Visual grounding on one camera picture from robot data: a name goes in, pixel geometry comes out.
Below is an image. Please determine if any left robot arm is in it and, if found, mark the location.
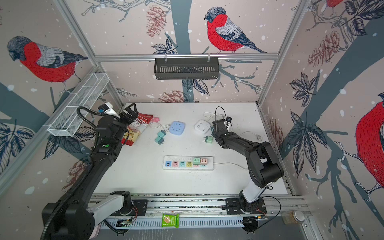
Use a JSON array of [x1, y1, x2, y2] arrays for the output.
[[41, 103, 139, 240]]

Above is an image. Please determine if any clear jar with lid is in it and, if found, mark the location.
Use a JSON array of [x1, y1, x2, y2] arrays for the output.
[[282, 210, 305, 225]]

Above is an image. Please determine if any blue square power socket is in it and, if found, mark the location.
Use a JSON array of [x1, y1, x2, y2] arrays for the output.
[[169, 121, 186, 136]]

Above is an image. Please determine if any white multicolour power strip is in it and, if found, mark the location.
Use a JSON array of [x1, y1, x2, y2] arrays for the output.
[[162, 156, 214, 171]]

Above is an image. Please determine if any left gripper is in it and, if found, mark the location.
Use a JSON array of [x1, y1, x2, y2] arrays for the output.
[[114, 102, 138, 143]]

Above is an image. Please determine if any pink pig toy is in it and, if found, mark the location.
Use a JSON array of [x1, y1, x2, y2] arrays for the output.
[[152, 117, 160, 123]]

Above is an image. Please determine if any white square socket cable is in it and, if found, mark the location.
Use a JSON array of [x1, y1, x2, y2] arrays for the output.
[[203, 111, 225, 121]]

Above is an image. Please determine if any white wire wall basket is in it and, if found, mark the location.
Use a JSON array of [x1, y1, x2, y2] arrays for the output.
[[48, 73, 110, 137]]

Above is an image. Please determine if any white square power socket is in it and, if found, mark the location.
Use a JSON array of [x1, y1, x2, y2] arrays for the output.
[[194, 120, 211, 134]]

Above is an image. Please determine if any black wall basket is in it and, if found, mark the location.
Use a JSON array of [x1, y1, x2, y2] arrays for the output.
[[154, 58, 220, 80]]

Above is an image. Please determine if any red chips bag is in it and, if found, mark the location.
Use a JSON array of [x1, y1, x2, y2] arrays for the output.
[[122, 113, 154, 146]]

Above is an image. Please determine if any pink USB charger plug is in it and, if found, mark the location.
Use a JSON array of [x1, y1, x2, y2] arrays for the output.
[[200, 158, 208, 166]]

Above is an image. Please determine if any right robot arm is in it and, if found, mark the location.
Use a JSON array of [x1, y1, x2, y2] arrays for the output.
[[213, 119, 284, 213]]

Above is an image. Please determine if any teal charger plug left lower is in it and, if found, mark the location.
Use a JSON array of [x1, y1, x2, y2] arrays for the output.
[[155, 137, 164, 145]]

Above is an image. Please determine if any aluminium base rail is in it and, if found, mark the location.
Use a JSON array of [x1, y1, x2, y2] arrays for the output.
[[107, 194, 311, 230]]

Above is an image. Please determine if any green snack packet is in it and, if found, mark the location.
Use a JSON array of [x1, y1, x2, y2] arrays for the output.
[[162, 214, 180, 228]]

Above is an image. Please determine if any green charger plug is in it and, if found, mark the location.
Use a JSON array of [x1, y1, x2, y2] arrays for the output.
[[158, 130, 167, 138], [203, 136, 214, 144], [193, 158, 201, 166]]

